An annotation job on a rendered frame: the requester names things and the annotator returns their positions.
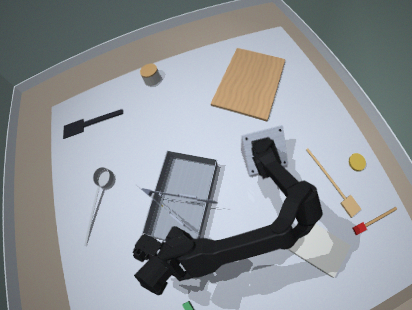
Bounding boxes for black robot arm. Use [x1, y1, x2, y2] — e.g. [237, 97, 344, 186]
[133, 137, 323, 293]

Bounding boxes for black flat bar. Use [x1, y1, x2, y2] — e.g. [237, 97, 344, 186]
[63, 109, 123, 139]

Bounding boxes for wooden board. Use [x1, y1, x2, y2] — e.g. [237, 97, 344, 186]
[211, 48, 285, 121]

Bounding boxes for grey cylinder with tan top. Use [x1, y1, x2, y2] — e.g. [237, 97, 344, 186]
[140, 63, 160, 86]

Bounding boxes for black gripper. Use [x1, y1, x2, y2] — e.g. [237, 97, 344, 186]
[152, 226, 183, 296]

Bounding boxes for yellow round disc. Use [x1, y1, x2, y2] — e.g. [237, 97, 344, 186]
[349, 153, 366, 172]

